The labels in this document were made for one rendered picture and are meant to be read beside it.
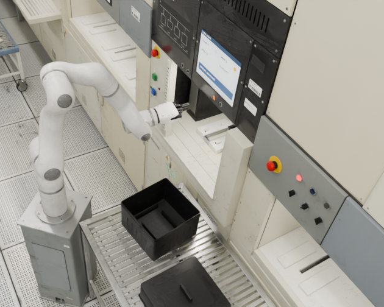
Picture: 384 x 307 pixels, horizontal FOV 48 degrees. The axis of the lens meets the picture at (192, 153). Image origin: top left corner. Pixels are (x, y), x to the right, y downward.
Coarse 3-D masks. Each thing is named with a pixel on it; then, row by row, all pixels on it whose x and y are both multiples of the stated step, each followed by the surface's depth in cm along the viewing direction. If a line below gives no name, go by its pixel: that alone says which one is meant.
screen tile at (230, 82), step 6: (222, 60) 175; (228, 60) 171; (228, 66) 173; (222, 72) 177; (234, 72) 170; (222, 78) 179; (228, 78) 175; (234, 78) 172; (228, 84) 177; (234, 84) 173
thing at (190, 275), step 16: (192, 256) 197; (176, 272) 191; (192, 272) 192; (144, 288) 184; (160, 288) 185; (176, 288) 185; (192, 288) 186; (208, 288) 187; (144, 304) 189; (160, 304) 180; (176, 304) 180; (192, 304) 181; (208, 304) 182; (224, 304) 183
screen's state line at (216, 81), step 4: (200, 64) 190; (200, 68) 192; (204, 68) 189; (204, 72) 190; (208, 72) 187; (208, 76) 188; (212, 76) 185; (212, 80) 186; (216, 80) 183; (216, 84) 184; (220, 84) 182; (220, 88) 183; (224, 88) 180; (224, 92) 181; (228, 92) 178; (228, 96) 179; (232, 96) 177
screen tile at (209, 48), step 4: (204, 40) 182; (204, 44) 183; (208, 44) 180; (204, 48) 184; (208, 48) 181; (212, 48) 178; (208, 52) 182; (212, 52) 179; (200, 56) 188; (204, 56) 185; (216, 56) 177; (204, 60) 186; (208, 60) 184; (212, 60) 181; (216, 60) 178; (208, 64) 184; (212, 64) 182; (216, 64) 179; (212, 68) 183
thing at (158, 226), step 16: (144, 192) 215; (160, 192) 226; (176, 192) 218; (128, 208) 214; (144, 208) 225; (160, 208) 227; (176, 208) 225; (192, 208) 212; (128, 224) 211; (144, 224) 218; (160, 224) 219; (176, 224) 220; (192, 224) 208; (144, 240) 202; (160, 240) 196; (176, 240) 207; (160, 256) 207
